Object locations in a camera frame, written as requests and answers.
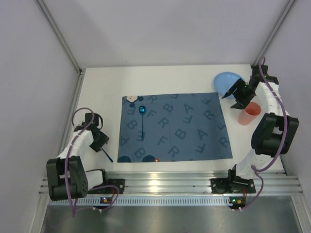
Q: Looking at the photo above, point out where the orange plastic cup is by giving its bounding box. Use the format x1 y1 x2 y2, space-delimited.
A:
238 102 261 126

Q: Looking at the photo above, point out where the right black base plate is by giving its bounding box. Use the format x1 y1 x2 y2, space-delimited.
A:
210 178 256 194

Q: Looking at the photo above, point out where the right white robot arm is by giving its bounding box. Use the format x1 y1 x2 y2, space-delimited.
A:
224 65 299 188

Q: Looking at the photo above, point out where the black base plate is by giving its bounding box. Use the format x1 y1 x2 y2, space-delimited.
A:
102 179 125 194
210 178 256 194

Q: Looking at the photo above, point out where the blue metal spoon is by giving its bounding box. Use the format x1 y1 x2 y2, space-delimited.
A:
139 105 146 141

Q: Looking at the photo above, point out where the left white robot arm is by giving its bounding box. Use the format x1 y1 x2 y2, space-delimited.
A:
46 113 109 201

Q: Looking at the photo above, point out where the perforated cable duct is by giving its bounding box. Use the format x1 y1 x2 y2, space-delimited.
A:
48 196 246 207

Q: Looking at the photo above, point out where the aluminium mounting rail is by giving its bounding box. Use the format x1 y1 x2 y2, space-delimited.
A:
38 171 303 196

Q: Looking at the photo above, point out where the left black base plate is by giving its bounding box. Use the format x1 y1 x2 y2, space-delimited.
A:
102 179 125 194

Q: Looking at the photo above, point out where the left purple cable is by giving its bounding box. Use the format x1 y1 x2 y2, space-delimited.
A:
64 107 120 218

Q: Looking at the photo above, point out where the blue plastic plate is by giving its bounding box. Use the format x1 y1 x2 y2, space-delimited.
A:
213 72 245 97

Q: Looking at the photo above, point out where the blue metal fork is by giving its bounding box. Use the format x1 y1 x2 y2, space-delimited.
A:
101 147 113 163

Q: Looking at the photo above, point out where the blue letter-print placemat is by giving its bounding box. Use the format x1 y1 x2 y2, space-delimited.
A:
118 93 233 163

